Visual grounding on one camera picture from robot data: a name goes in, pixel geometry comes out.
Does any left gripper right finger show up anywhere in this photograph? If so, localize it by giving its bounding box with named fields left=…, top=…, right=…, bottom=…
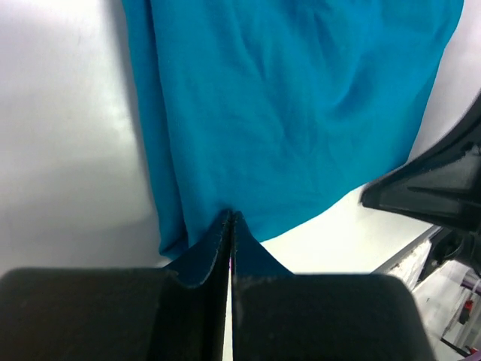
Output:
left=231, top=213, right=434, bottom=361

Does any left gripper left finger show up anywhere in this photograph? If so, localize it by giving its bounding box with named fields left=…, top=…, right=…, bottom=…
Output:
left=1, top=211, right=231, bottom=360

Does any blue t shirt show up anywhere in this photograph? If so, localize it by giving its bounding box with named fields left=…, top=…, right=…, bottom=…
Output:
left=123, top=1, right=463, bottom=259

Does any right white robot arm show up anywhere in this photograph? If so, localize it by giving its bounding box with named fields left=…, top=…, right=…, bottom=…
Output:
left=360, top=99, right=480, bottom=274

